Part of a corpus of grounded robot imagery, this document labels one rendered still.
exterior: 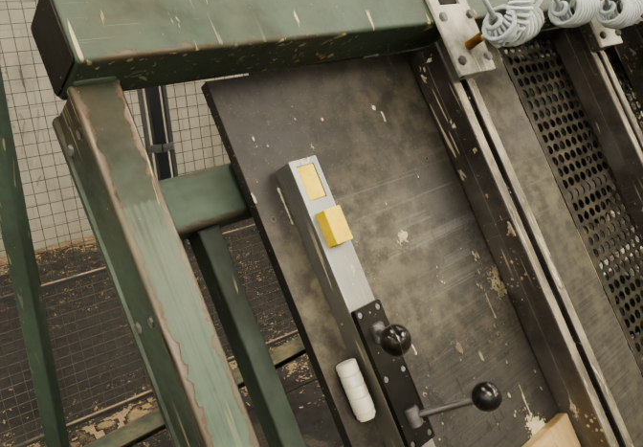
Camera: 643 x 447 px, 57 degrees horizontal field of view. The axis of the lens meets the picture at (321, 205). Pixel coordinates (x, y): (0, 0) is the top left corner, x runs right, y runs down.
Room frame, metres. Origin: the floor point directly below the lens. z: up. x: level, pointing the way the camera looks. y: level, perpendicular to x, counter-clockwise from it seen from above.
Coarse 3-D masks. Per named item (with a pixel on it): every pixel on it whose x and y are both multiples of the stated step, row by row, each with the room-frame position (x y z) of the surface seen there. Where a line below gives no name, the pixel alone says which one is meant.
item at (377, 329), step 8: (376, 328) 0.69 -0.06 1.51; (384, 328) 0.61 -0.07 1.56; (392, 328) 0.60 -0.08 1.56; (400, 328) 0.60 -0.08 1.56; (376, 336) 0.68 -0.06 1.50; (384, 336) 0.60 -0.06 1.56; (392, 336) 0.59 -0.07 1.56; (400, 336) 0.59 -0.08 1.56; (408, 336) 0.59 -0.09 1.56; (384, 344) 0.59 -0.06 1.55; (392, 344) 0.59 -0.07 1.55; (400, 344) 0.59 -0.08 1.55; (408, 344) 0.59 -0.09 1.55; (392, 352) 0.59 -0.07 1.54; (400, 352) 0.59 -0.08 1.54
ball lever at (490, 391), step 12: (480, 384) 0.63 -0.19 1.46; (492, 384) 0.62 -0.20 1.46; (480, 396) 0.61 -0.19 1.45; (492, 396) 0.61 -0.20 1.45; (408, 408) 0.65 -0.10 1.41; (432, 408) 0.64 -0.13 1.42; (444, 408) 0.63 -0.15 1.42; (456, 408) 0.63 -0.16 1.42; (480, 408) 0.61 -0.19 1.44; (492, 408) 0.60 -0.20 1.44; (408, 420) 0.64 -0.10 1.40; (420, 420) 0.64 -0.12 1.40
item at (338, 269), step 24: (288, 168) 0.79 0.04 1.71; (288, 192) 0.79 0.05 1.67; (312, 216) 0.76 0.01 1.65; (312, 240) 0.75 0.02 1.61; (312, 264) 0.76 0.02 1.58; (336, 264) 0.73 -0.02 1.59; (360, 264) 0.75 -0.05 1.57; (336, 288) 0.72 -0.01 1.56; (360, 288) 0.73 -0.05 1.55; (336, 312) 0.72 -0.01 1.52; (360, 360) 0.69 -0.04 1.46; (384, 408) 0.65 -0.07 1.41; (384, 432) 0.66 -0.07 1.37
